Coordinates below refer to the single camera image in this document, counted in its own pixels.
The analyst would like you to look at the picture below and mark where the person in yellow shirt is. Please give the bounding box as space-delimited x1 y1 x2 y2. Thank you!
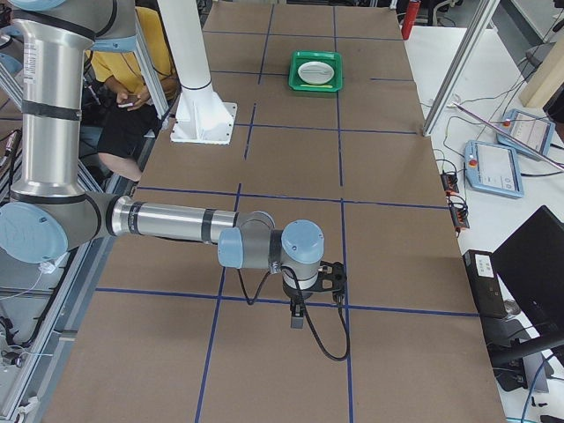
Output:
92 6 179 182

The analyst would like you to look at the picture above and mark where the black mini computer box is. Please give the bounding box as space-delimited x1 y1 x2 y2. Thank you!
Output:
463 249 507 319

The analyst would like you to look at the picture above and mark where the aluminium frame post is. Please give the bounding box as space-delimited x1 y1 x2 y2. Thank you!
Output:
422 0 501 137

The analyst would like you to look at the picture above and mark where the orange black adapter lower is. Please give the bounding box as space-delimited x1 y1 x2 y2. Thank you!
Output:
447 195 470 233

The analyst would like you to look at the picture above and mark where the orange black adapter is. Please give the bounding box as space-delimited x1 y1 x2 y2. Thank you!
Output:
440 172 459 195
447 195 470 233

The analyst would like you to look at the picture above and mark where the white fork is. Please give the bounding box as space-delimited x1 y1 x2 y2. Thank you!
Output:
301 69 330 76

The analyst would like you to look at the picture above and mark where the green plastic tray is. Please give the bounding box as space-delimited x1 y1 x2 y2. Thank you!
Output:
288 50 343 93

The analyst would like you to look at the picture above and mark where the white plate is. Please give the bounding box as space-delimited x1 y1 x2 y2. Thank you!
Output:
297 61 334 85

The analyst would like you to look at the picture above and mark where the wooden board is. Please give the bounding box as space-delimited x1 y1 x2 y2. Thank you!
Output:
519 38 564 108

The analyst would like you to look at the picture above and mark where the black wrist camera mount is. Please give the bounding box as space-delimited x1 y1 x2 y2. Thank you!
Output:
316 261 347 306

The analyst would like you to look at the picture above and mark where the blue teach pendant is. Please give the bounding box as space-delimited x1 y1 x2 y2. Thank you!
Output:
464 140 524 198
500 108 555 155

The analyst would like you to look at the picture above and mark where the red fire extinguisher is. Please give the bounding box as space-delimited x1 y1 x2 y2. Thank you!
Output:
401 0 420 41

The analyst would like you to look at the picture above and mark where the orange black adapter upper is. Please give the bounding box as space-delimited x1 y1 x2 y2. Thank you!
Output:
440 172 459 195

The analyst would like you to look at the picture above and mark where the metal rod on table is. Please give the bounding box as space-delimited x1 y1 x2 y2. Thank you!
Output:
448 102 564 173

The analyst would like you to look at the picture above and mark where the near blue teach pendant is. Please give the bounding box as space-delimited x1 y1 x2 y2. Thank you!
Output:
464 140 524 198

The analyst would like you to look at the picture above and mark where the black monitor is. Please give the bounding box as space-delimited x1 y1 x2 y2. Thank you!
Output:
490 205 563 367

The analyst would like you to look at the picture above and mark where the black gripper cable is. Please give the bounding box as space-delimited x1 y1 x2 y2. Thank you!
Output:
236 266 352 362

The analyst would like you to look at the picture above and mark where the far blue teach pendant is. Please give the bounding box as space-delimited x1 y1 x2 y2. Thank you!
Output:
500 108 555 155

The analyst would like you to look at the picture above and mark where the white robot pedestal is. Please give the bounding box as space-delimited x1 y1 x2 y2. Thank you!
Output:
158 0 237 145

